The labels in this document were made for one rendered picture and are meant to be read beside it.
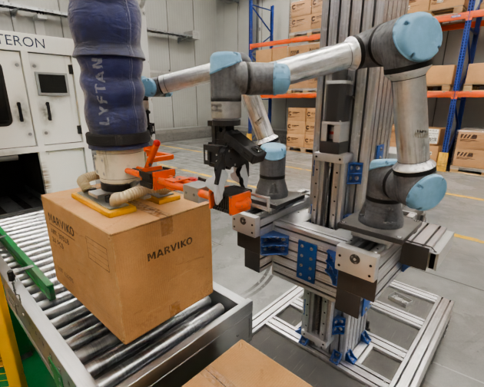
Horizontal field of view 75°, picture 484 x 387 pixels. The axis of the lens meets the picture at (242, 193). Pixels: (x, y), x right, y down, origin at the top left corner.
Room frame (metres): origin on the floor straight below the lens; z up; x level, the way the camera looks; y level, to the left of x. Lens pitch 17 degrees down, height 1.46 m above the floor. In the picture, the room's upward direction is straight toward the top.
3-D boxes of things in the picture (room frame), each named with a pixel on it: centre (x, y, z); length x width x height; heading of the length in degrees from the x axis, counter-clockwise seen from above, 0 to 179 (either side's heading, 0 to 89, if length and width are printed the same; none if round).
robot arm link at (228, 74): (0.81, 0.04, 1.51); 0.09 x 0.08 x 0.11; 103
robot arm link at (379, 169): (1.06, -0.50, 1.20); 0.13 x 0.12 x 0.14; 13
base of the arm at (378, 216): (1.07, -0.50, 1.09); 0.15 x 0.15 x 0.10
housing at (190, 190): (0.88, 0.13, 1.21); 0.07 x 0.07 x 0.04; 47
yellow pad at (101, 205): (1.13, 0.53, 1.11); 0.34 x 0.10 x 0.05; 47
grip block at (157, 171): (1.03, 0.28, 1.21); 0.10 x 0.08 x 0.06; 137
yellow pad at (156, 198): (1.27, 0.40, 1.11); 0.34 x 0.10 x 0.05; 47
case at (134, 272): (1.20, 0.48, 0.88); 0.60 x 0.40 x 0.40; 48
